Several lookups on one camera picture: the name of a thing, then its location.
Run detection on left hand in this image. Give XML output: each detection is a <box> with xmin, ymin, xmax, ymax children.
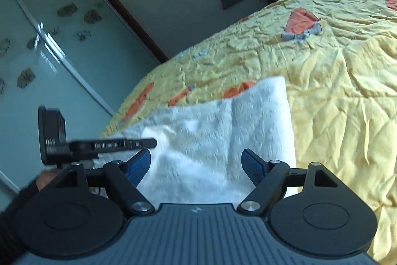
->
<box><xmin>36</xmin><ymin>169</ymin><xmax>61</xmax><ymax>191</ymax></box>

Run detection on yellow floral bed quilt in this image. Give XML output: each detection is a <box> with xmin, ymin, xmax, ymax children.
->
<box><xmin>103</xmin><ymin>0</ymin><xmax>396</xmax><ymax>264</ymax></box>

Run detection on white cream pants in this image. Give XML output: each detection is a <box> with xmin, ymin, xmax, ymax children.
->
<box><xmin>116</xmin><ymin>77</ymin><xmax>296</xmax><ymax>206</ymax></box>

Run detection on glass wardrobe sliding door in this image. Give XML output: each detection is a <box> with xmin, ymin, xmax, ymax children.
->
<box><xmin>1</xmin><ymin>0</ymin><xmax>159</xmax><ymax>192</ymax></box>

